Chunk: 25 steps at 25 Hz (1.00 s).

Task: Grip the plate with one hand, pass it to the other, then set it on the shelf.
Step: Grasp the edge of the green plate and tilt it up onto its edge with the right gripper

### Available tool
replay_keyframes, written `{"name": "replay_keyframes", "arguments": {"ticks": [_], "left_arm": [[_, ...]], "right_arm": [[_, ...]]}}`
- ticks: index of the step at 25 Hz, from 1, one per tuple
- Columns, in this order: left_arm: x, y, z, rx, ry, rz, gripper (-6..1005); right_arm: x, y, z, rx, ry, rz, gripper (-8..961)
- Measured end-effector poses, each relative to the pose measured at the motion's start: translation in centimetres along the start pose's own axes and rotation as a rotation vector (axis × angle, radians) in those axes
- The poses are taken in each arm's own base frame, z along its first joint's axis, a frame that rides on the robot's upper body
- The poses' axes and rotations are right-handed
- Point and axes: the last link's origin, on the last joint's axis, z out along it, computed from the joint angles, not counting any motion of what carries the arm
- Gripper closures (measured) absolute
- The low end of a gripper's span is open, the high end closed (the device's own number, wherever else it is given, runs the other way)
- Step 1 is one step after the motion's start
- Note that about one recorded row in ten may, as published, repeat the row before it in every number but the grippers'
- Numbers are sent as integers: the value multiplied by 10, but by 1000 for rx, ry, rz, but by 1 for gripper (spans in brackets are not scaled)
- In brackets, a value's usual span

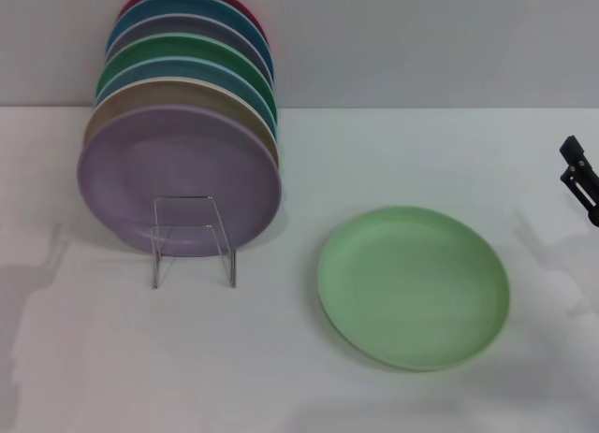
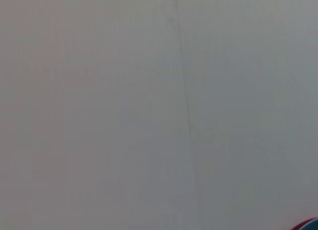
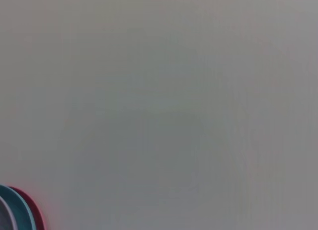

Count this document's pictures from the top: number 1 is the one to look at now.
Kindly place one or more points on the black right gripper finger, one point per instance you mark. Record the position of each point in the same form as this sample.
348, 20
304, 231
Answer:
580, 183

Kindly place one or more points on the light green plate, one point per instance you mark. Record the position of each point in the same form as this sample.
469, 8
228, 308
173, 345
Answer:
412, 288

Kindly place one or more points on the clear acrylic plate rack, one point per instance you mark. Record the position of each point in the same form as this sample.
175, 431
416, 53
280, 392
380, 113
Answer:
187, 213

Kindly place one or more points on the lilac purple plate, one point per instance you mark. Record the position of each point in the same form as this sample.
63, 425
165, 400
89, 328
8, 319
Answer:
178, 162

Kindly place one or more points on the light blue plate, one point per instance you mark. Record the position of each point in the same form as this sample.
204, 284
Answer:
187, 70

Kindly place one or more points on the dark green plate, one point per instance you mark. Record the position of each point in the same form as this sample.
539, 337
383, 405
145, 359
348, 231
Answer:
187, 47

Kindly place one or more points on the grey plate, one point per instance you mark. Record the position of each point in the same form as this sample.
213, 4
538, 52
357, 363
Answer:
187, 26

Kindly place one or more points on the beige plate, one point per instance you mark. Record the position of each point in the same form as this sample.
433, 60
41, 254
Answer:
164, 94

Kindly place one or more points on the teal blue plate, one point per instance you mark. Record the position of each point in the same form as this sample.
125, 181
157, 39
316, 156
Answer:
187, 5

